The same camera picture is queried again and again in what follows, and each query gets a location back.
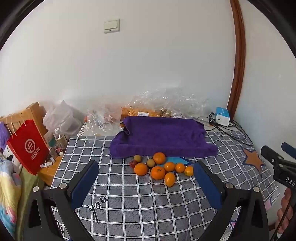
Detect purple towel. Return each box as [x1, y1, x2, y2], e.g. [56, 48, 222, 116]
[109, 116, 219, 159]

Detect wooden bedside table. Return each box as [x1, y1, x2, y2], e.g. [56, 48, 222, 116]
[37, 155, 63, 186]

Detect clear plastic bottle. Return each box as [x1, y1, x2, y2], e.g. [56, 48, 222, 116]
[54, 128, 68, 149]

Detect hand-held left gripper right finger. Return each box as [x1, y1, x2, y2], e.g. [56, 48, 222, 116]
[193, 160, 271, 241]

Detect person's right hand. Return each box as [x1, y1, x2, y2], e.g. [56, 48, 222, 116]
[275, 187, 293, 235]

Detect small clear plastic bag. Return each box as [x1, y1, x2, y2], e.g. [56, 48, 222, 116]
[85, 108, 123, 137]

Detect mandarin orange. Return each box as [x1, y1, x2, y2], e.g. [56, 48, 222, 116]
[134, 163, 148, 176]
[153, 152, 166, 165]
[151, 166, 166, 180]

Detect brown wooden door frame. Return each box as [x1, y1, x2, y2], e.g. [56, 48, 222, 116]
[228, 0, 246, 116]

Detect blue white tissue pack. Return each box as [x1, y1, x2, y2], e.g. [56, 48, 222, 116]
[216, 107, 231, 127]

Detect plastic bag of oranges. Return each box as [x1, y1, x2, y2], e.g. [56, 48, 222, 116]
[121, 105, 163, 118]

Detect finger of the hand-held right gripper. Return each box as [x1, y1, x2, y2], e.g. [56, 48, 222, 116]
[261, 146, 284, 165]
[281, 142, 296, 159]

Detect grey plastic bag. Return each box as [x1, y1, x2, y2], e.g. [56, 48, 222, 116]
[43, 100, 84, 138]

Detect grey checked bedsheet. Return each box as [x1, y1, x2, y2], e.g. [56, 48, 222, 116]
[50, 130, 281, 241]

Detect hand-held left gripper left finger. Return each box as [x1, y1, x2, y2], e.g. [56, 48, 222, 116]
[23, 159, 100, 241]

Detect wooden chair frame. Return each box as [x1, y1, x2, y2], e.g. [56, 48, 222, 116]
[0, 102, 49, 139]

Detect black cables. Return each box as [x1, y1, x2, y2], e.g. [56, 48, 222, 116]
[208, 112, 254, 147]

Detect red paper bag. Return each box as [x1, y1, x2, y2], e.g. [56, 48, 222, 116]
[6, 113, 50, 176]

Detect white light switch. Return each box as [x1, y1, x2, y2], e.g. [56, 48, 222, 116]
[104, 19, 121, 34]

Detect pastel printed blanket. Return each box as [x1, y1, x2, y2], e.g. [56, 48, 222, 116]
[0, 158, 23, 237]

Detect crumpled clear plastic bag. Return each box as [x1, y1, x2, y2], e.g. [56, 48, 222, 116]
[129, 89, 208, 119]

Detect oval smooth orange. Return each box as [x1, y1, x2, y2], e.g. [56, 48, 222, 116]
[164, 172, 176, 187]

